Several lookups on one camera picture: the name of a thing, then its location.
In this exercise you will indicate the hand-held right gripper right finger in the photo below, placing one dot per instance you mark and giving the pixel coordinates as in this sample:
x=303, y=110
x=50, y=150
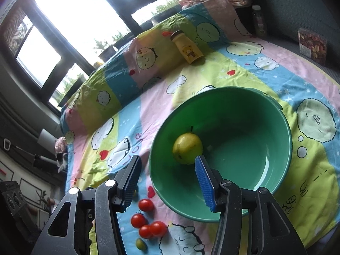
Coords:
x=203, y=183

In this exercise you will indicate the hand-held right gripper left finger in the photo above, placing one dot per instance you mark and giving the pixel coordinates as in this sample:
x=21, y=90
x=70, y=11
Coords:
x=132, y=183

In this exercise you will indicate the red cherry tomato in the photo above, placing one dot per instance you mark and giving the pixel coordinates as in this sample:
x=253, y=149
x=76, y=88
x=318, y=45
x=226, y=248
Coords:
x=145, y=205
x=138, y=220
x=158, y=229
x=145, y=231

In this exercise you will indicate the green pear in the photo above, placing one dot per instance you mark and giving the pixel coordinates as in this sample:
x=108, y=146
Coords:
x=186, y=146

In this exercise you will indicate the green plastic bowl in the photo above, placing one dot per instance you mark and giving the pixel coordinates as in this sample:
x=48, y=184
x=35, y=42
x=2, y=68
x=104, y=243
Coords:
x=239, y=138

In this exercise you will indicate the small green oval fruit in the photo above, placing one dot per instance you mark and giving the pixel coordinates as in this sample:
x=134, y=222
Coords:
x=140, y=244

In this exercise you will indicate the pink crumpled cloth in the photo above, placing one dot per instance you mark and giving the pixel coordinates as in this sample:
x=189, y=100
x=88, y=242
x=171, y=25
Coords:
x=60, y=144

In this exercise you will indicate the black and white tube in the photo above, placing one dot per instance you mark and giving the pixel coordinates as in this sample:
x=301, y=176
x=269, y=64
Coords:
x=43, y=162

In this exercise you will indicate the colourful cartoon printed blanket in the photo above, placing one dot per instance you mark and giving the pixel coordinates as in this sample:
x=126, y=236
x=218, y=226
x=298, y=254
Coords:
x=159, y=93

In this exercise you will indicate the black device with dials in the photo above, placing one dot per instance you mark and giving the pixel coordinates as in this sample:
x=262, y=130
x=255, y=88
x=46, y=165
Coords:
x=12, y=199

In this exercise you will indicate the potted plant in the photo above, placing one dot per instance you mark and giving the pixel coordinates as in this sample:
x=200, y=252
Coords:
x=107, y=54

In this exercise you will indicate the yellow bear print bottle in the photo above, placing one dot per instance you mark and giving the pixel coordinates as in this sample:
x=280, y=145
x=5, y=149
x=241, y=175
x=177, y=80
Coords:
x=187, y=49

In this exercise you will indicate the dark drink bottle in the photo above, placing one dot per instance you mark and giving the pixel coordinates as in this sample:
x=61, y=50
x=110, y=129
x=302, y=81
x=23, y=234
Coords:
x=259, y=22

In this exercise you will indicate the snack packet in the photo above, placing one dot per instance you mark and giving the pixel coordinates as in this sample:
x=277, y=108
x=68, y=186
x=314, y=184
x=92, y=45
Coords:
x=312, y=45

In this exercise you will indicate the dark framed window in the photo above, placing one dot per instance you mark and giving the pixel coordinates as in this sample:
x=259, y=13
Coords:
x=124, y=5

